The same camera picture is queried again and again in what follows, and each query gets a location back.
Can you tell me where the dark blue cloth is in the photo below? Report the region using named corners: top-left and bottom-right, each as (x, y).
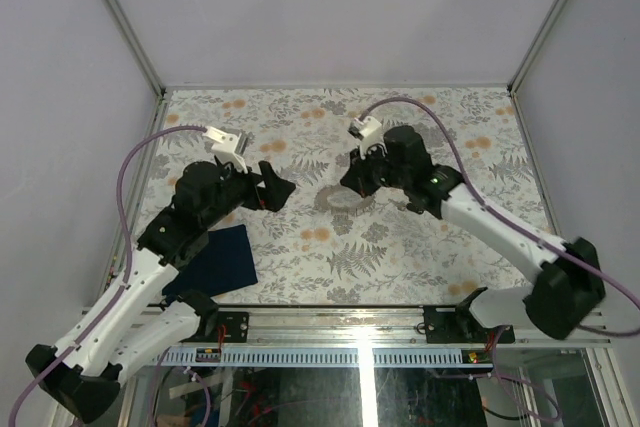
top-left (162, 225), bottom-right (258, 297)

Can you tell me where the aluminium frame post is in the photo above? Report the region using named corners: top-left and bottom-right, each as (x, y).
top-left (101, 0), bottom-right (166, 98)
top-left (507, 0), bottom-right (569, 96)

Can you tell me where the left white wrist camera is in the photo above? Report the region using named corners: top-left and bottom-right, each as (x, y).
top-left (204, 126), bottom-right (249, 173)

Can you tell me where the aluminium front rail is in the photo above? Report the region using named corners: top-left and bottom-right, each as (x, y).
top-left (74, 305), bottom-right (612, 346)

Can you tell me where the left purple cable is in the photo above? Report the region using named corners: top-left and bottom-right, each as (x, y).
top-left (9, 124), bottom-right (211, 427)

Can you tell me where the left aluminium frame post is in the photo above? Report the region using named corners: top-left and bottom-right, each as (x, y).
top-left (101, 0), bottom-right (166, 98)

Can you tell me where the silver keyring holder with rings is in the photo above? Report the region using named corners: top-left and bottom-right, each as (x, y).
top-left (314, 185), bottom-right (375, 216)

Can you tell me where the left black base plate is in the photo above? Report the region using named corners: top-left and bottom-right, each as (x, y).
top-left (199, 311), bottom-right (250, 345)

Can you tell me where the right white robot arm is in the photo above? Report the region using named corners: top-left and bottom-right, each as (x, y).
top-left (340, 117), bottom-right (605, 342)

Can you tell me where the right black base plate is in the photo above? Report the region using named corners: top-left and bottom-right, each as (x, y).
top-left (423, 305), bottom-right (499, 345)

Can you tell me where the slotted grey cable duct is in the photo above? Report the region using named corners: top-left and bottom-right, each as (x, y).
top-left (162, 346), bottom-right (492, 369)

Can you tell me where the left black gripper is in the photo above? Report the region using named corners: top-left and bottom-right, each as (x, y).
top-left (204, 159), bottom-right (297, 231)

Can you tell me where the floral patterned table mat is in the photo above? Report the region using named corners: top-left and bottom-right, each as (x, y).
top-left (133, 87), bottom-right (550, 305)

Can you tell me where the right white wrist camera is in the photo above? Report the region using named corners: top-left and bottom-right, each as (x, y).
top-left (348, 116), bottom-right (384, 159)

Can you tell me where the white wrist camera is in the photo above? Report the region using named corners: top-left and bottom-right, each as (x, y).
top-left (348, 116), bottom-right (384, 159)
top-left (204, 126), bottom-right (249, 173)

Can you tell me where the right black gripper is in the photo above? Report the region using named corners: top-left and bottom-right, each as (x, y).
top-left (340, 141), bottom-right (410, 199)

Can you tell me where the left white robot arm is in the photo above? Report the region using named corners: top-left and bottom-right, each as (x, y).
top-left (26, 161), bottom-right (296, 423)

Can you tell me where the right aluminium frame post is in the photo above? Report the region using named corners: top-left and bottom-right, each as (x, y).
top-left (507, 0), bottom-right (569, 96)

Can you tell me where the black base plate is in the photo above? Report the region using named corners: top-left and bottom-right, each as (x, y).
top-left (199, 311), bottom-right (250, 345)
top-left (423, 305), bottom-right (499, 345)

